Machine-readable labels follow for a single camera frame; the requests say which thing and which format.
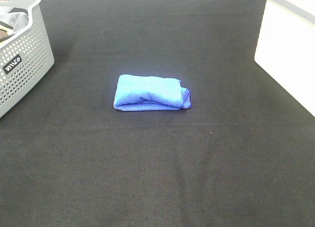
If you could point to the blue microfiber towel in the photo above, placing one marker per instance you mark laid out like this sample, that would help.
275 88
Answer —
150 93

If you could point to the white slotted plastic crate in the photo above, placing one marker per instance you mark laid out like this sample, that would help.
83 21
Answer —
286 47

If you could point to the grey perforated plastic basket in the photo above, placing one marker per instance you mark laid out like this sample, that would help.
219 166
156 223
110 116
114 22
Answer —
25 57

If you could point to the grey towel in basket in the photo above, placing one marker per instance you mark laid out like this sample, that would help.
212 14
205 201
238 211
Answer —
17 20

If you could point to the yellow cloth in basket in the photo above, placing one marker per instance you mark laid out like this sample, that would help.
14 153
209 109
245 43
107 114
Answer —
5 30

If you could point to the brown cloth in basket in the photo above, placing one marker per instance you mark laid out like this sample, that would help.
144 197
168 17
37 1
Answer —
4 36

